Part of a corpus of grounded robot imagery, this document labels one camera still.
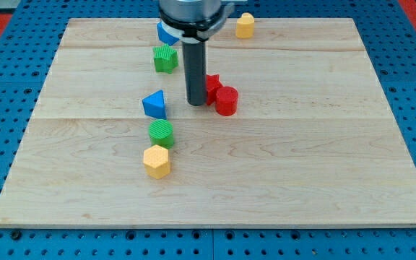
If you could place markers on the blue cube block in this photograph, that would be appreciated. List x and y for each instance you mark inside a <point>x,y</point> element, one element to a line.
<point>164,36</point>

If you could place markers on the red cylinder block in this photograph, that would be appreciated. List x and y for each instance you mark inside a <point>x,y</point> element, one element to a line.
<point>226,101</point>

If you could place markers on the green cylinder block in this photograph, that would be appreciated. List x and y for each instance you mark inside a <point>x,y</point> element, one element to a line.
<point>161,133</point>

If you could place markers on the blue triangle block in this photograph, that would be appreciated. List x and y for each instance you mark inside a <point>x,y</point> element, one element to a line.
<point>154,105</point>

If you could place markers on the red star block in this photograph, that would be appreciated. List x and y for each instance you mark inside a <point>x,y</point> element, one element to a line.
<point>213,84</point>

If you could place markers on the yellow hexagon block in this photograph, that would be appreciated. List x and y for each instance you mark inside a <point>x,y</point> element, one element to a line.
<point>156,161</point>

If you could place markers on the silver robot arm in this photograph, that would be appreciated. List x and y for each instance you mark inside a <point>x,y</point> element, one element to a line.
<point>194,22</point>

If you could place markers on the light wooden board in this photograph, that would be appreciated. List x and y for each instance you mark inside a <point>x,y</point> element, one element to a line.
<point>313,143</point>

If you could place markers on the yellow heart block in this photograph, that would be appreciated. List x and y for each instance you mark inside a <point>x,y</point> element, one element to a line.
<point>245,26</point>

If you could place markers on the green star block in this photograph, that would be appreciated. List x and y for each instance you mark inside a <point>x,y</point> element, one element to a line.
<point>165,58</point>

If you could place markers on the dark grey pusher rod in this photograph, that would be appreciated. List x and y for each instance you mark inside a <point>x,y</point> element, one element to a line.
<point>194,61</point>

